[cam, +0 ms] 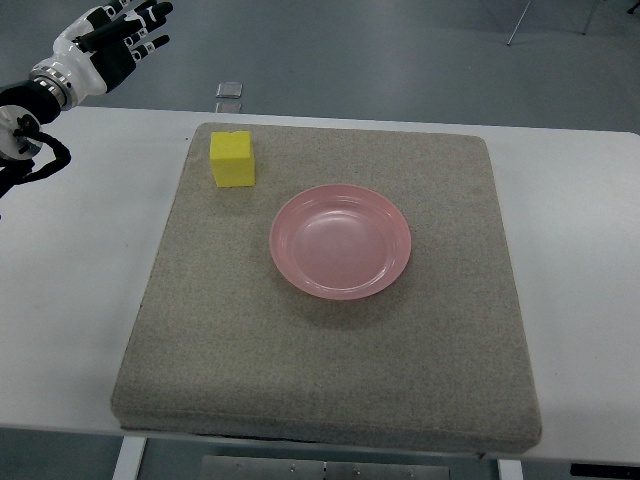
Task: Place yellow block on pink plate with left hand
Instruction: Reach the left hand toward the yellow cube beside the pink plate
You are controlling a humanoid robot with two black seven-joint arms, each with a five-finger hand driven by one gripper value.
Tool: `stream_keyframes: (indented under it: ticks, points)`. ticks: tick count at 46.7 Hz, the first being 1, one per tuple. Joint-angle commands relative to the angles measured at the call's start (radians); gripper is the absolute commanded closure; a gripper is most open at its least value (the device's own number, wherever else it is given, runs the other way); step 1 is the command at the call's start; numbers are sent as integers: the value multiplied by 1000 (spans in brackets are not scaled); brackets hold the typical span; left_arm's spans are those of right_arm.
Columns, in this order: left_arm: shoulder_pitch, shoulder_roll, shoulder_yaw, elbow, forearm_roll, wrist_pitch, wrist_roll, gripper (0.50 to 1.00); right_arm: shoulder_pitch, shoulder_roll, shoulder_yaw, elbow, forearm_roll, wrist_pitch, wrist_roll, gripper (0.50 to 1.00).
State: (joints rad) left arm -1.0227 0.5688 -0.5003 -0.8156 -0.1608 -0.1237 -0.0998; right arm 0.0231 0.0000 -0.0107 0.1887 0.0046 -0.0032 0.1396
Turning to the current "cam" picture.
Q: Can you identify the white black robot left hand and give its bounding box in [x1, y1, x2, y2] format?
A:
[30, 1, 173, 111]

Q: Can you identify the yellow foam block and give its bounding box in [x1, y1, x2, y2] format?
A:
[209, 131, 256, 188]

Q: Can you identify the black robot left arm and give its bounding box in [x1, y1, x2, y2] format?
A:
[1, 77, 71, 194]

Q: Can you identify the upper silver floor plate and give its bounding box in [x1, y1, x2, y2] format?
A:
[216, 82, 243, 99]

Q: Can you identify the silver floor plate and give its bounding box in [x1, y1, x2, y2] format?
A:
[216, 82, 243, 99]
[215, 102, 242, 114]

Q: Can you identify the lower silver floor plate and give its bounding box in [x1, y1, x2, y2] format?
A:
[215, 102, 242, 114]

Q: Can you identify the pink plastic plate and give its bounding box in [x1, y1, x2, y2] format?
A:
[269, 184, 412, 301]

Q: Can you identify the beige fabric mat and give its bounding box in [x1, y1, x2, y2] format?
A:
[111, 123, 542, 454]

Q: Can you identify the white table leg left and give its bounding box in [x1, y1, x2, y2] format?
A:
[112, 436, 147, 480]

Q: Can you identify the white table leg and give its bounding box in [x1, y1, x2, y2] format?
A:
[112, 436, 147, 480]
[497, 459, 524, 480]

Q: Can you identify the metal chair leg left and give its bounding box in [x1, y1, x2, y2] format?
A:
[506, 0, 533, 46]

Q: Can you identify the metal chair leg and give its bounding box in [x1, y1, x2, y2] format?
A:
[506, 0, 533, 46]
[581, 0, 600, 36]

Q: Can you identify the metal chair leg right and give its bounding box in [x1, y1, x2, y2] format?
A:
[581, 0, 600, 36]

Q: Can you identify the white table leg right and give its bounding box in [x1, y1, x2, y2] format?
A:
[497, 459, 524, 480]

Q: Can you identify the grey metal base plate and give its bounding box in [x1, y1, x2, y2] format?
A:
[199, 456, 451, 480]

